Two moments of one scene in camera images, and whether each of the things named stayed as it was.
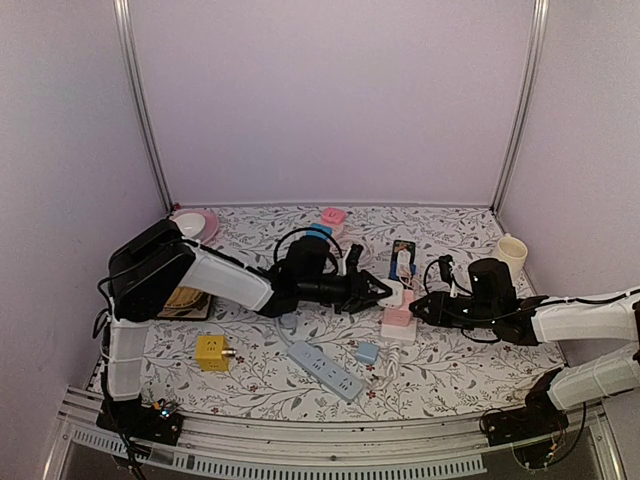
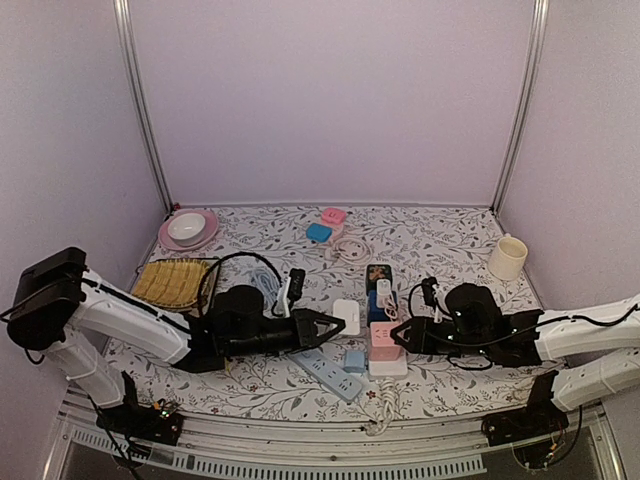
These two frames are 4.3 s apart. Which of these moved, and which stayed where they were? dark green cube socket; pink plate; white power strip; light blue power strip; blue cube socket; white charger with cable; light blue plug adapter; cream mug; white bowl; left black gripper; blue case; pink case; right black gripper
Moved: left black gripper; dark green cube socket; white power strip; blue cube socket; white charger with cable; right black gripper; light blue plug adapter
Stayed: light blue power strip; pink case; blue case; pink plate; white bowl; cream mug
